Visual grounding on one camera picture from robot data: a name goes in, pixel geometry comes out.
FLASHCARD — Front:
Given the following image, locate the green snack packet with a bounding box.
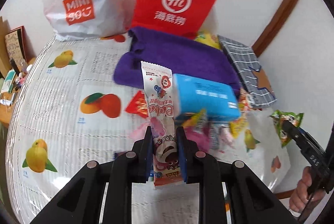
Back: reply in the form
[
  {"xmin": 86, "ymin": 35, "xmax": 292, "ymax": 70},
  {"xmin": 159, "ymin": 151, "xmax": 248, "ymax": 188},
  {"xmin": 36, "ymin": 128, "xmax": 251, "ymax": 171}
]
[{"xmin": 269, "ymin": 109, "xmax": 305, "ymax": 148}]

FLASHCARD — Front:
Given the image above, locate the white strawberry bear snack pack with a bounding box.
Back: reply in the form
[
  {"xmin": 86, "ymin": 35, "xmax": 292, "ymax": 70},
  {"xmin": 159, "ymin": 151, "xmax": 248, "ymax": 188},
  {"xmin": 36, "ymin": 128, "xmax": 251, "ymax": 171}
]
[{"xmin": 141, "ymin": 61, "xmax": 182, "ymax": 187}]

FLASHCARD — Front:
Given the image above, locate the person's right hand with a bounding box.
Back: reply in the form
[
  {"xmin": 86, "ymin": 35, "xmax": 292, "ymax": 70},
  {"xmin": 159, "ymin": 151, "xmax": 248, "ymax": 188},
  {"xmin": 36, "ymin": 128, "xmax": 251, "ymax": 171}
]
[{"xmin": 289, "ymin": 166, "xmax": 326, "ymax": 213}]

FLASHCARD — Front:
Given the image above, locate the pink white snack packet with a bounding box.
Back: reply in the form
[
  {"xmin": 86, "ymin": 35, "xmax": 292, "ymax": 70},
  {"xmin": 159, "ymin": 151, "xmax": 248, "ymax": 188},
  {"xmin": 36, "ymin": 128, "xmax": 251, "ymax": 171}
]
[{"xmin": 182, "ymin": 108, "xmax": 235, "ymax": 153}]

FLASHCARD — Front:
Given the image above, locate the red snack packet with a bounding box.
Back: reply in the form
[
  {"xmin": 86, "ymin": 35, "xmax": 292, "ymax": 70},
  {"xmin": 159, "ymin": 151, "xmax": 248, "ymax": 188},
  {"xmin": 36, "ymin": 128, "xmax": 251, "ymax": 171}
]
[{"xmin": 125, "ymin": 90, "xmax": 148, "ymax": 119}]

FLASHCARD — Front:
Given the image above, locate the blue tissue pack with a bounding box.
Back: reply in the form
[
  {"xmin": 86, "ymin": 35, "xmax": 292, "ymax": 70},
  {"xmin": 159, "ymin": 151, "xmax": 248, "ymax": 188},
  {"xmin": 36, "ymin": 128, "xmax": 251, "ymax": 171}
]
[{"xmin": 173, "ymin": 74, "xmax": 241, "ymax": 122}]

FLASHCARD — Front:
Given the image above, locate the yellow small snack packet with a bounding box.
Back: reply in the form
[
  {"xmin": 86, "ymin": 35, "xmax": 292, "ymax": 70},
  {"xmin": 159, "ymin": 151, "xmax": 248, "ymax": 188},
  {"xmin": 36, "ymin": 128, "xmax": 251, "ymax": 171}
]
[{"xmin": 229, "ymin": 114, "xmax": 249, "ymax": 139}]

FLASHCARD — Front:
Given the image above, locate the fruit print table cover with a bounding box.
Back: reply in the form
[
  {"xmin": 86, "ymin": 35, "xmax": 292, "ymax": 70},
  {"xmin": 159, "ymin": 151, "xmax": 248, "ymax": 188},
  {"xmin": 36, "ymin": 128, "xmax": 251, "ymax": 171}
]
[{"xmin": 4, "ymin": 33, "xmax": 293, "ymax": 224}]

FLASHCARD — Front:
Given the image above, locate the purple towel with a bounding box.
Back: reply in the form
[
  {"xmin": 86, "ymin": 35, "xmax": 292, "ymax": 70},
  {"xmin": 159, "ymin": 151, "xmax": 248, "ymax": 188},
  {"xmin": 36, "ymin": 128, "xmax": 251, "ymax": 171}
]
[{"xmin": 113, "ymin": 27, "xmax": 241, "ymax": 96}]

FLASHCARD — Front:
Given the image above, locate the grey plaid cloth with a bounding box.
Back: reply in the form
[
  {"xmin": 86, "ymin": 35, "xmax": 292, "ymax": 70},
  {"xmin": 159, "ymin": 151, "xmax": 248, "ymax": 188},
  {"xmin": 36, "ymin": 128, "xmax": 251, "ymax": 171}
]
[{"xmin": 217, "ymin": 35, "xmax": 277, "ymax": 108}]

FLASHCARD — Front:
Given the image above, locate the yellow snack bag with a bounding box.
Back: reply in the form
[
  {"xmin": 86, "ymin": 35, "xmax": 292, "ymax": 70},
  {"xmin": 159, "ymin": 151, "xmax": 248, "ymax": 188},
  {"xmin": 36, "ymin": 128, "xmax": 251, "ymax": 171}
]
[{"xmin": 194, "ymin": 31, "xmax": 221, "ymax": 50}]

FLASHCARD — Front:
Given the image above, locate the brown framed picture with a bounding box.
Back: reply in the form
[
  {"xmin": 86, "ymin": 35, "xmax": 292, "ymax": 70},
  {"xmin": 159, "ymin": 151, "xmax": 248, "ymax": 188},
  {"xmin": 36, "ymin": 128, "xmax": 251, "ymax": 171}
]
[{"xmin": 5, "ymin": 26, "xmax": 27, "ymax": 71}]

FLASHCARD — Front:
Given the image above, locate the brown wooden door frame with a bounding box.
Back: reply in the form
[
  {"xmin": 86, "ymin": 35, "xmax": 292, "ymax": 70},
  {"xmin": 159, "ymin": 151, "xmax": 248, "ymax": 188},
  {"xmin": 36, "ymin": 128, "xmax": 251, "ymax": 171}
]
[{"xmin": 252, "ymin": 0, "xmax": 299, "ymax": 57}]

